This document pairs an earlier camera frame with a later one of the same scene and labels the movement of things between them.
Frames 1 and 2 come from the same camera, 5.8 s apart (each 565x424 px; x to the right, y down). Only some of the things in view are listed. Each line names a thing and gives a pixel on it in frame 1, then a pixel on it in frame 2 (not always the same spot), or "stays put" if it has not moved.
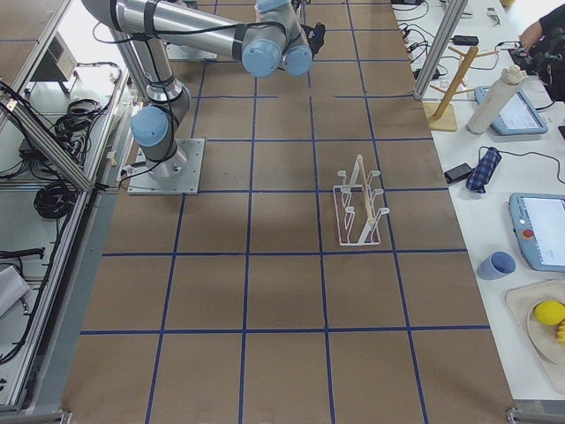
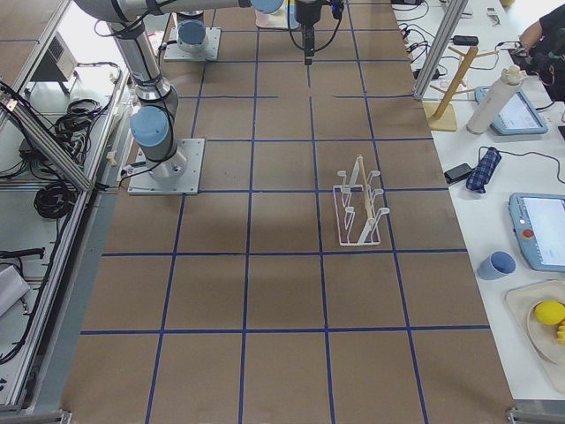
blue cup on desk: [496, 266] stays put
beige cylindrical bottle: [497, 101] stays put
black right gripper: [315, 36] to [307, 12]
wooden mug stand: [445, 117] stays put
